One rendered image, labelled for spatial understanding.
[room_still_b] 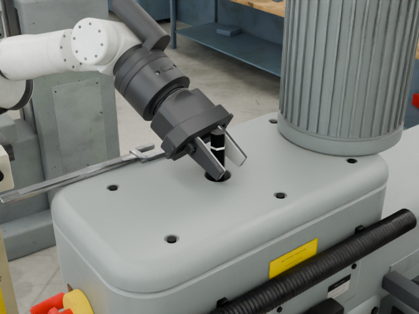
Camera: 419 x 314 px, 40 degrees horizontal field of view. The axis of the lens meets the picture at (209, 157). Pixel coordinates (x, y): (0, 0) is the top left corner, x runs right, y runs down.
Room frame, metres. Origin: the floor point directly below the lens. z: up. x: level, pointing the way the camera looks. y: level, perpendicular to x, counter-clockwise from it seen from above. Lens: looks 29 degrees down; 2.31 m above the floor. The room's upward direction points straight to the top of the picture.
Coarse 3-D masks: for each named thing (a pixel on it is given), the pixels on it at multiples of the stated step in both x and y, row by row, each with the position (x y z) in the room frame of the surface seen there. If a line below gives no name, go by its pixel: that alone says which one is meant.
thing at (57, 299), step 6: (60, 294) 0.65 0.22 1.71; (48, 300) 0.64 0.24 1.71; (54, 300) 0.64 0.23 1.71; (60, 300) 0.64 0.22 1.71; (36, 306) 0.63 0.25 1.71; (42, 306) 0.63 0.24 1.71; (48, 306) 0.63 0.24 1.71; (54, 306) 0.64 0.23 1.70; (60, 306) 0.64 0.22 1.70; (30, 312) 0.63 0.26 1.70; (36, 312) 0.62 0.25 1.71; (42, 312) 0.63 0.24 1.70
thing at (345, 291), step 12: (360, 264) 0.73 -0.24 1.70; (336, 276) 0.69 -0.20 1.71; (348, 276) 0.71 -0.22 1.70; (312, 288) 0.66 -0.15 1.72; (324, 288) 0.68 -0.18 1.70; (336, 288) 0.69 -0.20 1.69; (348, 288) 0.71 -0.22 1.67; (300, 300) 0.65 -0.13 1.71; (312, 300) 0.66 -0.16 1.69; (324, 300) 0.68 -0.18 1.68; (336, 300) 0.70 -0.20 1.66; (348, 300) 0.72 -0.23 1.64; (276, 312) 0.62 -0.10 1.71; (288, 312) 0.63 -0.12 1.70; (300, 312) 0.65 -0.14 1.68
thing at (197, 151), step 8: (192, 144) 0.69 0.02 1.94; (200, 144) 0.69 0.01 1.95; (192, 152) 0.69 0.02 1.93; (200, 152) 0.68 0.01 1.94; (208, 152) 0.68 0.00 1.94; (200, 160) 0.68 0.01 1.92; (208, 160) 0.68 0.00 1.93; (216, 160) 0.68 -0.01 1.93; (208, 168) 0.68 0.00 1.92; (216, 168) 0.67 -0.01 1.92; (216, 176) 0.67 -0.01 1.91
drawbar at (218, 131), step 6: (216, 132) 0.70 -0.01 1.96; (222, 132) 0.70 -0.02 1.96; (216, 138) 0.69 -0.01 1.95; (222, 138) 0.70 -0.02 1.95; (216, 144) 0.69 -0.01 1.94; (222, 144) 0.70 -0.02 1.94; (216, 150) 0.69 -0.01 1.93; (222, 150) 0.70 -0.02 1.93; (216, 156) 0.69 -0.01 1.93; (222, 156) 0.70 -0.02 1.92; (222, 162) 0.70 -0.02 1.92; (222, 180) 0.70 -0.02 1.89
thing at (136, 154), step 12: (120, 156) 0.74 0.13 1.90; (132, 156) 0.74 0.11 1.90; (144, 156) 0.74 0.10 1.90; (156, 156) 0.75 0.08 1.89; (84, 168) 0.71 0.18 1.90; (96, 168) 0.71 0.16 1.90; (108, 168) 0.71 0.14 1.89; (48, 180) 0.68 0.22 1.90; (60, 180) 0.68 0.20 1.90; (72, 180) 0.68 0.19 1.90; (12, 192) 0.65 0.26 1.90; (24, 192) 0.65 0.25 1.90; (36, 192) 0.65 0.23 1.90
